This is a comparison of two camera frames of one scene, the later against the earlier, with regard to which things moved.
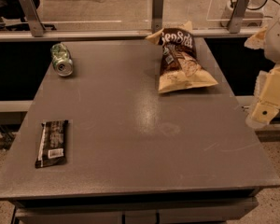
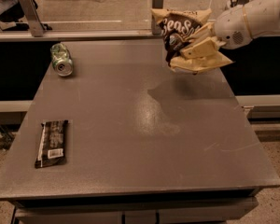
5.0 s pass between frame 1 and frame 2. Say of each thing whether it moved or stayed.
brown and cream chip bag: moved
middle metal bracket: stayed
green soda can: stayed
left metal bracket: stayed
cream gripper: moved
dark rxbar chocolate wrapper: stayed
